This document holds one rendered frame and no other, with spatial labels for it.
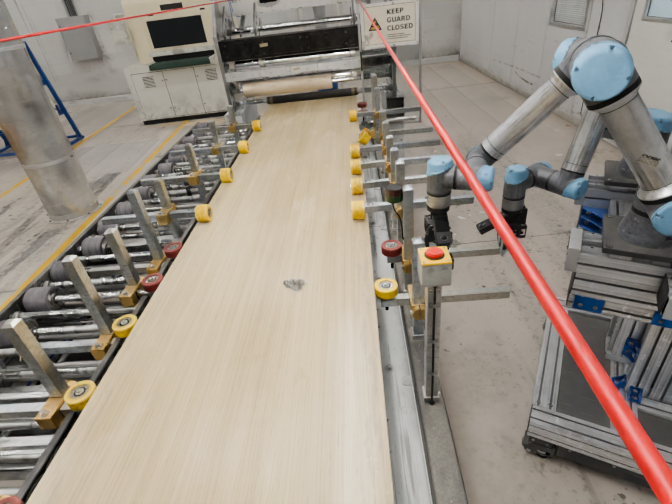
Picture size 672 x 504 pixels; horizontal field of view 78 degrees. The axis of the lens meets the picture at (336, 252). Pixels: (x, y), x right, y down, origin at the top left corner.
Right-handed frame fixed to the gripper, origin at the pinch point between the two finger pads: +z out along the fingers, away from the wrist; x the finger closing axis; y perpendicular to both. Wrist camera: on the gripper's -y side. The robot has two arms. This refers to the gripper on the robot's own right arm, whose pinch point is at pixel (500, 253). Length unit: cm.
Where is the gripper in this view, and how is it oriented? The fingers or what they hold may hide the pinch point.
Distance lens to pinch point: 175.3
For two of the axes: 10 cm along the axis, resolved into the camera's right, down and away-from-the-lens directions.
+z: 1.1, 8.3, 5.4
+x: 0.2, -5.5, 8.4
